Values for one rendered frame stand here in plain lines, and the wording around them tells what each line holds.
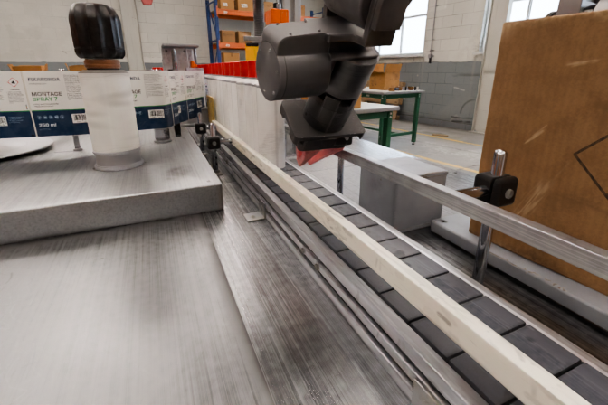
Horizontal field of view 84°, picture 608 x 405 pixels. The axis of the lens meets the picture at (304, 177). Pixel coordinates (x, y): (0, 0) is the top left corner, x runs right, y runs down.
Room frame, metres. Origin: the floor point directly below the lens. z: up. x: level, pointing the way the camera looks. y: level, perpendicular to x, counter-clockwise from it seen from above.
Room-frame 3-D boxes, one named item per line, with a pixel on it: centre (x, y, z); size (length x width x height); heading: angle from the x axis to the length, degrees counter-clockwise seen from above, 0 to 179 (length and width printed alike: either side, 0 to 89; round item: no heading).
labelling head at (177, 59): (1.20, 0.41, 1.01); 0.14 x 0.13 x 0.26; 24
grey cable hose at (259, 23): (1.04, 0.13, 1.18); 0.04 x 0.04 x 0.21
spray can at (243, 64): (0.78, 0.13, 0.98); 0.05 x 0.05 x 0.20
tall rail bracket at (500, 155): (0.30, -0.17, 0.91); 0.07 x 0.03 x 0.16; 114
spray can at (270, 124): (0.64, 0.06, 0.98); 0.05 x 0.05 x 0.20
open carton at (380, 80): (5.12, -1.15, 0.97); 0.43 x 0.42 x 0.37; 118
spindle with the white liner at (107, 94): (0.66, 0.38, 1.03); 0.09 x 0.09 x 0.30
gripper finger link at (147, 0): (0.71, 0.30, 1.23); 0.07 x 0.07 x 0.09; 26
